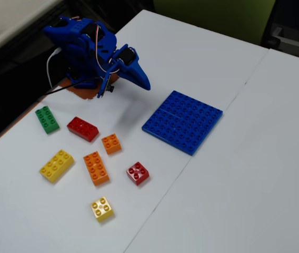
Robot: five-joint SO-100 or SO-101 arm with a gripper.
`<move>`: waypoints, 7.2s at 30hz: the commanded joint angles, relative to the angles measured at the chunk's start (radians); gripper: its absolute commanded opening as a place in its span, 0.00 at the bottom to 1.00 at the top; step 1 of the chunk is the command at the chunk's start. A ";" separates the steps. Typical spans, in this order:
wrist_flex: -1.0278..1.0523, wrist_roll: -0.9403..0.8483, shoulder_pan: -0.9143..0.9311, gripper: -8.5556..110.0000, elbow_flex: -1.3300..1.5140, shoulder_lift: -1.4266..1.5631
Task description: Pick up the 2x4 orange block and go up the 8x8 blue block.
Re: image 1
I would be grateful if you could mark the yellow 2x2 block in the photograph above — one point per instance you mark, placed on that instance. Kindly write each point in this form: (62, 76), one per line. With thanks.
(101, 208)

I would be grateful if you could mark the blue 8x8 baseplate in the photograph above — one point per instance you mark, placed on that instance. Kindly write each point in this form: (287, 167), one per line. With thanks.
(182, 122)

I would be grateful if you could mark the green 2x4 block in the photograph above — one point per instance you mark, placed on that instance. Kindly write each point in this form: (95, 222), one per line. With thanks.
(47, 120)

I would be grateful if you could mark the white side table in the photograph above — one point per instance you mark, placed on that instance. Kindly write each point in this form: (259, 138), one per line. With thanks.
(7, 21)

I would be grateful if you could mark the orange 2x4 block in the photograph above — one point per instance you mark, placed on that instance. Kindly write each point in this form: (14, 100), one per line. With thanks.
(96, 168)

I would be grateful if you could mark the yellow 2x4 block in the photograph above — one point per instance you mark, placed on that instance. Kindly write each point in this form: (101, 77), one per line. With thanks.
(56, 166)

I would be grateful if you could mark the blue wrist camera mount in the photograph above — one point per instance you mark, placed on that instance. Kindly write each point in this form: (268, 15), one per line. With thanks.
(104, 85)

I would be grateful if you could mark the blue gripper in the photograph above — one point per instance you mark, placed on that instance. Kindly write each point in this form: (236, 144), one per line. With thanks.
(134, 70)

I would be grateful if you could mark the grey metal chair frame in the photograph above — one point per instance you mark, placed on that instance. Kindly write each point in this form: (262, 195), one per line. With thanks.
(297, 42)

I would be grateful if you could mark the red 2x2 block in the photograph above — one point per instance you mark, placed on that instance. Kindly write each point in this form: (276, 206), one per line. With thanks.
(137, 172)

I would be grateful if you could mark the orange 2x2 block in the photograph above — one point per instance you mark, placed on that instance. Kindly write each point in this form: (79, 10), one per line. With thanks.
(111, 144)

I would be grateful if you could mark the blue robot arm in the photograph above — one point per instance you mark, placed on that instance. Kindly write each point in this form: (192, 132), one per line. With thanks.
(73, 47)

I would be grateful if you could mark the red 2x4 block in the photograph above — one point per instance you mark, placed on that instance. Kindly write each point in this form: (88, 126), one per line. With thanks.
(82, 128)

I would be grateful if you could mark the green panel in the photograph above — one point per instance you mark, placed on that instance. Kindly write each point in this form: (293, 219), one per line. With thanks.
(218, 18)

